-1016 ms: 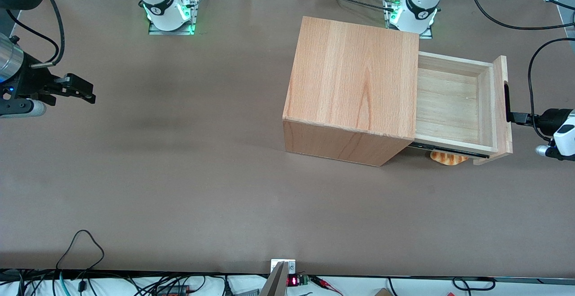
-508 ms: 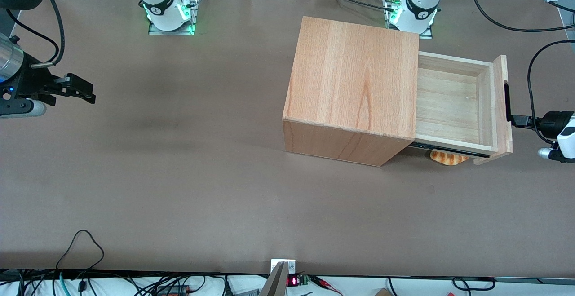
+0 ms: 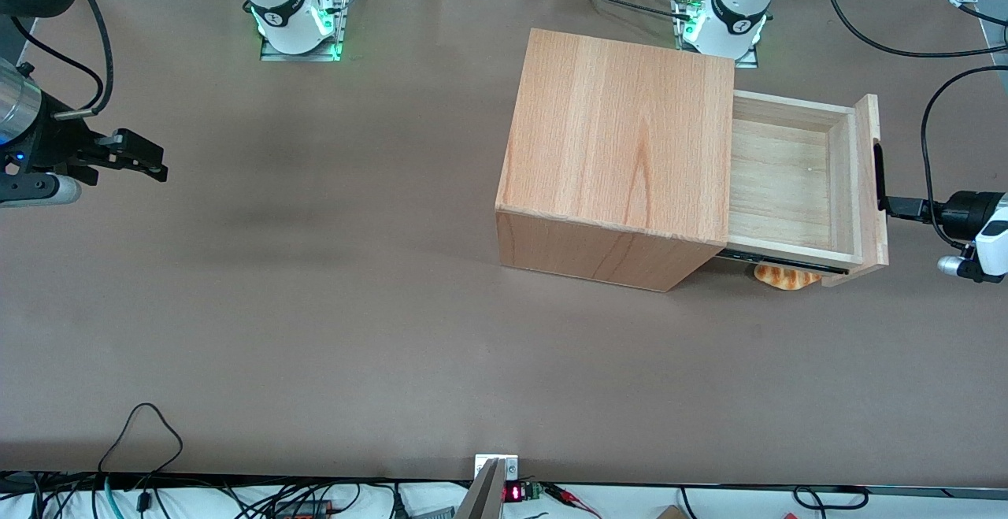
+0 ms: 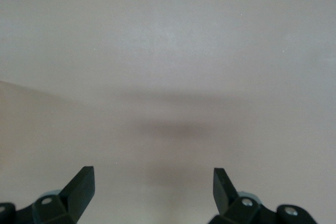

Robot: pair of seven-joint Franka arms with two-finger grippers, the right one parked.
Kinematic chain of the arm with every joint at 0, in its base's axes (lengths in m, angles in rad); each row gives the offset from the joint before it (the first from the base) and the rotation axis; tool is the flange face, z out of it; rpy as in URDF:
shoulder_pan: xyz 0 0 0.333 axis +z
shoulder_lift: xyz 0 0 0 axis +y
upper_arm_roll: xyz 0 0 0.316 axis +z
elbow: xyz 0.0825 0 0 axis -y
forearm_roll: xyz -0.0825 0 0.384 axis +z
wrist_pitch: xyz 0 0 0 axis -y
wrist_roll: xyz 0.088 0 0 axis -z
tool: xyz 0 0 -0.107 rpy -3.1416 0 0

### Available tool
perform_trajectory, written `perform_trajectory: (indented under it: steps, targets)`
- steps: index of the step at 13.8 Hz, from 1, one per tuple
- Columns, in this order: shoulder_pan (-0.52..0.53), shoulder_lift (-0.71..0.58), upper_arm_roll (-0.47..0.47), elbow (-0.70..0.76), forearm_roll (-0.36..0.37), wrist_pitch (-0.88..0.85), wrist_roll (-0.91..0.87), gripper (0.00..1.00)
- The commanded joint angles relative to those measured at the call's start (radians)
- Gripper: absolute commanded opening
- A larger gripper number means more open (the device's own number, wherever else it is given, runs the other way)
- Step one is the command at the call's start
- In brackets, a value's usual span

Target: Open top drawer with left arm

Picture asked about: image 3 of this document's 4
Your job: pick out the red digit display module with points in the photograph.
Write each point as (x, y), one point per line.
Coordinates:
(516, 493)

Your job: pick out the cardboard piece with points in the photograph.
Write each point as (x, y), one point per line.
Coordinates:
(671, 513)

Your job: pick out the wooden cabinet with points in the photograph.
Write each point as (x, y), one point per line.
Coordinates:
(622, 133)

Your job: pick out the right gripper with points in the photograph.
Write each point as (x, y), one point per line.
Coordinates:
(53, 143)

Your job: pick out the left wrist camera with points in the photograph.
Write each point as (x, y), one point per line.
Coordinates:
(954, 267)

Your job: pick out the toy croissant bread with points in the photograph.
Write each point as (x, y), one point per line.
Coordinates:
(783, 279)

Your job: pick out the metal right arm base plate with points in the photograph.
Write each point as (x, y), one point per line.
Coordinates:
(340, 23)

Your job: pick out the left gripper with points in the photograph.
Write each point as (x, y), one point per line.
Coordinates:
(962, 211)

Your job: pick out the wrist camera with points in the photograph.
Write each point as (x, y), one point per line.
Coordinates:
(954, 267)
(39, 190)

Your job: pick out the red clip leads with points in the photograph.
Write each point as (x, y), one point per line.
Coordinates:
(571, 497)

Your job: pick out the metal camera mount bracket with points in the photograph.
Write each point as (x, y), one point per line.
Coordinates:
(496, 468)

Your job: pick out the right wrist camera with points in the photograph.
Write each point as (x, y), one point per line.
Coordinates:
(39, 190)

